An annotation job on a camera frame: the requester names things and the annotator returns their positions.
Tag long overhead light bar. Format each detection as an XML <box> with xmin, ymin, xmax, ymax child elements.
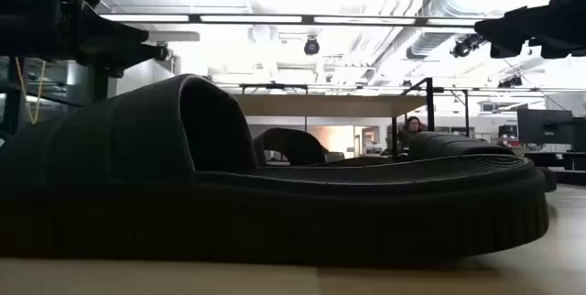
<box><xmin>98</xmin><ymin>13</ymin><xmax>486</xmax><ymax>29</ymax></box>

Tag wooden shelf black metal legs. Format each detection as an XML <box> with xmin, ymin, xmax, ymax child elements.
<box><xmin>233</xmin><ymin>77</ymin><xmax>435</xmax><ymax>161</ymax></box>

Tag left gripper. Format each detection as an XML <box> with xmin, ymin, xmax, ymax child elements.
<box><xmin>0</xmin><ymin>0</ymin><xmax>159</xmax><ymax>78</ymax></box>

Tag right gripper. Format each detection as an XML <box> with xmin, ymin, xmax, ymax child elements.
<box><xmin>474</xmin><ymin>0</ymin><xmax>586</xmax><ymax>60</ymax></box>

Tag yellow hanging cable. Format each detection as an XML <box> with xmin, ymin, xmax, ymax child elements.
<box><xmin>15</xmin><ymin>56</ymin><xmax>47</xmax><ymax>126</ymax></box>

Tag black rubber slide sandal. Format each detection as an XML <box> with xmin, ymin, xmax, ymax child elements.
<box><xmin>253</xmin><ymin>127</ymin><xmax>396</xmax><ymax>168</ymax></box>
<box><xmin>0</xmin><ymin>73</ymin><xmax>550</xmax><ymax>268</ymax></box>
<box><xmin>406</xmin><ymin>130</ymin><xmax>558</xmax><ymax>193</ymax></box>

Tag black computer monitor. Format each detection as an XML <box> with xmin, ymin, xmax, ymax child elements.
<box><xmin>516</xmin><ymin>108</ymin><xmax>586</xmax><ymax>146</ymax></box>

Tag person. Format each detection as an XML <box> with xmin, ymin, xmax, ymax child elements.
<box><xmin>398</xmin><ymin>115</ymin><xmax>429</xmax><ymax>149</ymax></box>

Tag dark background desk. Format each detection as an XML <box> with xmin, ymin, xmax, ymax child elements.
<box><xmin>524</xmin><ymin>150</ymin><xmax>586</xmax><ymax>171</ymax></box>

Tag black aluminium table frame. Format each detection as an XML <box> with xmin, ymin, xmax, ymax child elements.
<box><xmin>547</xmin><ymin>166</ymin><xmax>586</xmax><ymax>186</ymax></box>

